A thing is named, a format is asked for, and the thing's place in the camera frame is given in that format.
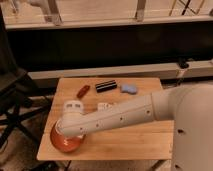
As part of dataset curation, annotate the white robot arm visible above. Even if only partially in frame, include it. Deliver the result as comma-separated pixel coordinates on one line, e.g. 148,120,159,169
56,84,213,171

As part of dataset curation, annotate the blue cloth toy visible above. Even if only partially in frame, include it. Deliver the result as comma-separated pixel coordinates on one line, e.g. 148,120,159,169
120,84,137,94

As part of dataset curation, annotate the red oblong object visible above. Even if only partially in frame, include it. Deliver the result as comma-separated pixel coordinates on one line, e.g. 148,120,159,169
77,85,90,99

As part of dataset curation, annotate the black office chair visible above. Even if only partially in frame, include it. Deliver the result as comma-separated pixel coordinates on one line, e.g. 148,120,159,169
0,8,51,149

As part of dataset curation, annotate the black rectangular box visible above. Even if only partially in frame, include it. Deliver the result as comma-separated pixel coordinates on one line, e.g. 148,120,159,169
95,80,117,93

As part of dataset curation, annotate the wooden folding table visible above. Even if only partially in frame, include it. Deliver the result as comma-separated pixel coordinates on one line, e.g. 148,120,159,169
37,78,173,161

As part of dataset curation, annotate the white plastic bottle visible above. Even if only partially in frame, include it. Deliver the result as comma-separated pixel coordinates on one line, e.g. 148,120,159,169
97,102,116,111

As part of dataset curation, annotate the orange ceramic bowl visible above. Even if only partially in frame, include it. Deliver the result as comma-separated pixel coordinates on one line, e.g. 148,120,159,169
50,122,85,153

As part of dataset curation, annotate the black clamp on ledge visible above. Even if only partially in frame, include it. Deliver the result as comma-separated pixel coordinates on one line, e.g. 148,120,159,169
178,58,189,69

